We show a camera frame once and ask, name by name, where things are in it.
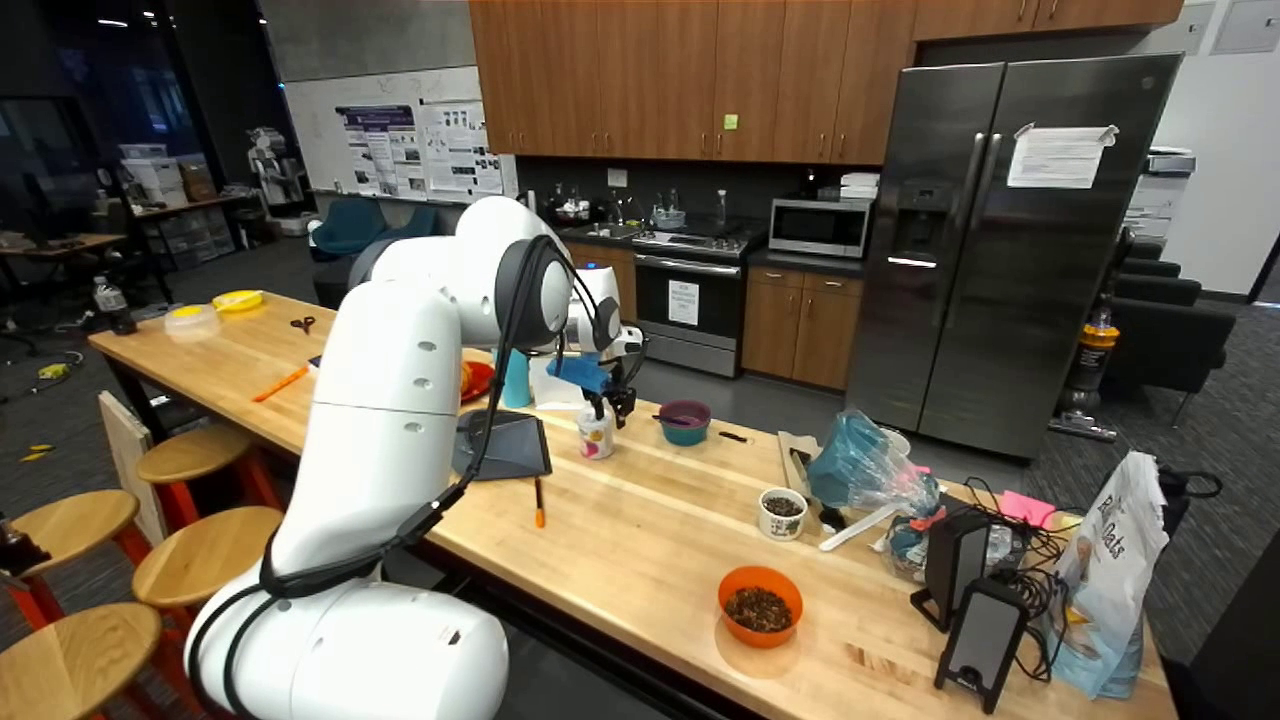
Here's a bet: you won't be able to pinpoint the round wooden stool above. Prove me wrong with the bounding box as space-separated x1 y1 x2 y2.
0 483 142 572
130 420 260 493
126 502 286 621
0 602 167 720

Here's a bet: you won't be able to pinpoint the teal bowl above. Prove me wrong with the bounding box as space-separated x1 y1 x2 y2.
655 395 714 452

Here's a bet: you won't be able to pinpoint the silver microwave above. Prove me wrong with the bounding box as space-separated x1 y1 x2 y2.
759 192 879 265

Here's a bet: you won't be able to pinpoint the white cup with grounds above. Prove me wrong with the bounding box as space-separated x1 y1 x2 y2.
750 483 811 544

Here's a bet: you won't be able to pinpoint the stainless steel fridge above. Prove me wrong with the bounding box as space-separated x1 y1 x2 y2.
842 51 1183 464

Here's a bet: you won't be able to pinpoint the white oats bag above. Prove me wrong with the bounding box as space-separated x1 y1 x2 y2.
1057 447 1170 705

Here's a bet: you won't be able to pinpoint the orange marker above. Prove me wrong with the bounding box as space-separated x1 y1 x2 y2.
247 363 317 407

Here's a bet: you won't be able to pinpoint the white paper sheet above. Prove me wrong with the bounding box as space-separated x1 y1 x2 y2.
1003 122 1124 195

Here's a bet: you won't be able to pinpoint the grey tablet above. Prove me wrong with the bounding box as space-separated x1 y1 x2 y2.
453 407 554 483

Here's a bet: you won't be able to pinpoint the wooden base cabinet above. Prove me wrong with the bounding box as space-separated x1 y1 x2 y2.
737 257 866 395

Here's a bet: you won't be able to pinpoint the pink small item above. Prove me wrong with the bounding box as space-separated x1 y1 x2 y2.
992 490 1059 534

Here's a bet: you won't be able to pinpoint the wooden wall cabinets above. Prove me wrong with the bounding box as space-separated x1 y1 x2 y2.
463 0 1188 171

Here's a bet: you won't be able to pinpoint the white wall poster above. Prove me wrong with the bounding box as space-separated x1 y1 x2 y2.
328 96 521 206

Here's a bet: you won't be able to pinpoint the steel oven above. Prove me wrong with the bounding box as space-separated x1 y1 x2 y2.
628 228 757 386

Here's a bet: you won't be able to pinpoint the red orange bowl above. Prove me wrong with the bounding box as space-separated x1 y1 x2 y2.
459 351 498 407

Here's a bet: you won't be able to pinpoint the grey plastic tube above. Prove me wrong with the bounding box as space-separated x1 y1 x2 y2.
811 509 891 557

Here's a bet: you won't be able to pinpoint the clear plastic bowl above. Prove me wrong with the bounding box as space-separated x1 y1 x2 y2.
158 299 223 346

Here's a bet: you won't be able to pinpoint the yellow item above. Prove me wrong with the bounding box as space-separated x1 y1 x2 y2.
207 284 271 319

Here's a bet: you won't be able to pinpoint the blue plastic bag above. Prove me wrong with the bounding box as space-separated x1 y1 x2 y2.
802 405 929 521

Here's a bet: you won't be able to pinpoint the upright vacuum cleaner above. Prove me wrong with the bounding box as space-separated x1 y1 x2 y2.
1046 303 1124 443

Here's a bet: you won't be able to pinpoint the teal bottle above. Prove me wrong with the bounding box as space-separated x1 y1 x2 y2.
494 346 540 418

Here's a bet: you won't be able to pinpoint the orange bowl with coffee grounds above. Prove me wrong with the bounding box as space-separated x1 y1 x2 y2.
712 560 806 654

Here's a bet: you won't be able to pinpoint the white paper packet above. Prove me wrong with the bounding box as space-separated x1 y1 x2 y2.
771 428 825 498

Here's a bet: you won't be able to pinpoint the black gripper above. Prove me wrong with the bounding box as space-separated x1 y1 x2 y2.
602 324 652 432

